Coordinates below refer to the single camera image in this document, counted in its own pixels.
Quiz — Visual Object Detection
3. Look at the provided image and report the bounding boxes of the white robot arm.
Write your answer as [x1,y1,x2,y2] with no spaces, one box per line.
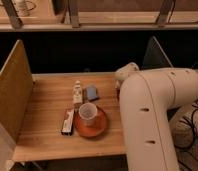
[115,62,198,171]

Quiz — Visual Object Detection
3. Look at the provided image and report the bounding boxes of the small white bottle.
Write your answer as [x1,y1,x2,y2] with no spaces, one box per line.
[73,80,83,108]

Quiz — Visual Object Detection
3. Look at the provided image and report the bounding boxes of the clear plastic cup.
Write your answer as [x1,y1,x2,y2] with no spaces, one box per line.
[78,103,98,126]

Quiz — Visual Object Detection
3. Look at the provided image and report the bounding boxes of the orange-brown plate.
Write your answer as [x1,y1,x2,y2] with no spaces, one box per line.
[73,107,109,138]

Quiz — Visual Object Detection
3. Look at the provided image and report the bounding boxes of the dark right side panel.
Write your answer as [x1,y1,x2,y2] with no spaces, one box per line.
[142,36,172,69]

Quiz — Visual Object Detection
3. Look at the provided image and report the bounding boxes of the left wooden side panel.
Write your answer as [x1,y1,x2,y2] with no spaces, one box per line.
[0,40,33,142]

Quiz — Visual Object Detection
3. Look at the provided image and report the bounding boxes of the black cables on floor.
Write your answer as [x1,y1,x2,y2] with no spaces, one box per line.
[173,103,198,171]

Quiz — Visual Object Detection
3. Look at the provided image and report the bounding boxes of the wooden shelf rail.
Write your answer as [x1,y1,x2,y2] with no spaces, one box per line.
[0,11,198,32]

